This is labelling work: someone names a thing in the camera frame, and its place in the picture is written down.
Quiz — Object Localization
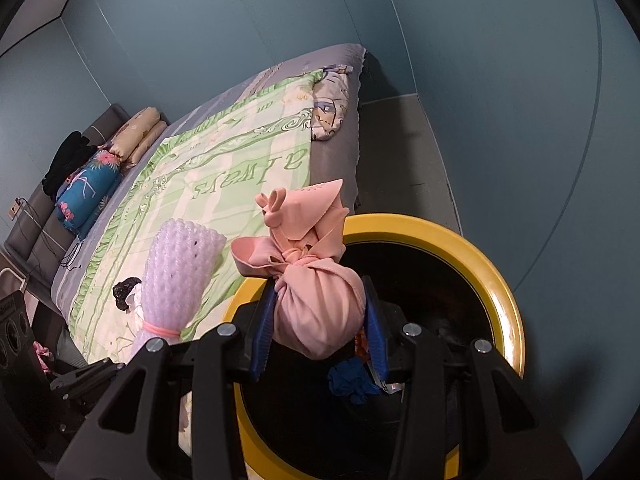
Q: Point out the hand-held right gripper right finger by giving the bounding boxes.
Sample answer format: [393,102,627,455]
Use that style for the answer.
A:
[362,277,583,480]

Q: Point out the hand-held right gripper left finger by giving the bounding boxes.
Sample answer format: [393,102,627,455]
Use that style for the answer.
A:
[54,287,278,480]

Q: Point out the pink knotted cloth bundle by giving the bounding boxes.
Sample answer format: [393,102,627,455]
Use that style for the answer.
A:
[231,178,366,360]

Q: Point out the purple foam fruit net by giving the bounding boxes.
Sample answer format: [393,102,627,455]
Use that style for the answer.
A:
[131,219,227,361]

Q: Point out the yellow-rimmed black trash bin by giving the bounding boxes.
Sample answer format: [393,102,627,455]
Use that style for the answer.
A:
[221,213,526,480]

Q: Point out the blue crumpled glove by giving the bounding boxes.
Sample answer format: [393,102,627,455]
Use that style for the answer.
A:
[327,362,381,403]

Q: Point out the black box with round holes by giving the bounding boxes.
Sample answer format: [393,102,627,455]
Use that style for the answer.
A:
[0,290,38,413]

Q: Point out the small black plastic bag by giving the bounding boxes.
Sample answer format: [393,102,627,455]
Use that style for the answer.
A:
[112,277,143,313]

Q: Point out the grey padded headboard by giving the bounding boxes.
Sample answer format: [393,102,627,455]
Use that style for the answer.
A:
[4,104,128,281]

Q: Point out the green printed blanket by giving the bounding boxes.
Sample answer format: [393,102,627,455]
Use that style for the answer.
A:
[70,71,326,456]

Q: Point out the blue floral folded quilt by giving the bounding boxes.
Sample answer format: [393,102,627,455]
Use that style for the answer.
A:
[54,155,123,238]

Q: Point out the black clothes pile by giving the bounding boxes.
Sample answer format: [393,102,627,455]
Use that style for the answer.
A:
[42,131,98,196]

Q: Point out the cartoon print cloth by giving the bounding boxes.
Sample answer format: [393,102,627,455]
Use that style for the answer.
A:
[310,62,351,142]

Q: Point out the beige stacked pillows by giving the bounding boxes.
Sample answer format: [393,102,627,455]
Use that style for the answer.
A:
[102,106,168,168]

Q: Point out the black cable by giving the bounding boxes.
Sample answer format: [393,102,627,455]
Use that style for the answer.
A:
[60,240,83,271]

